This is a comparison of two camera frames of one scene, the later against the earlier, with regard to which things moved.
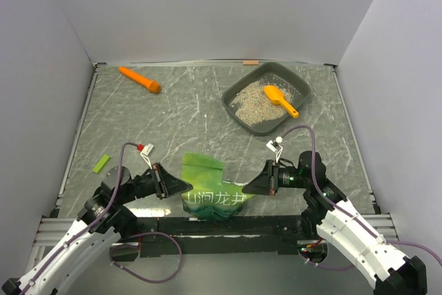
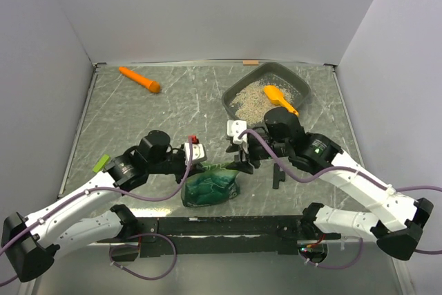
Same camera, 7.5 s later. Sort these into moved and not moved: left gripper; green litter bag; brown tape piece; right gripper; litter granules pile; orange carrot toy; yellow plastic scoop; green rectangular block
Moved: green litter bag; right gripper; left gripper
Not moved: orange carrot toy; yellow plastic scoop; green rectangular block; brown tape piece; litter granules pile
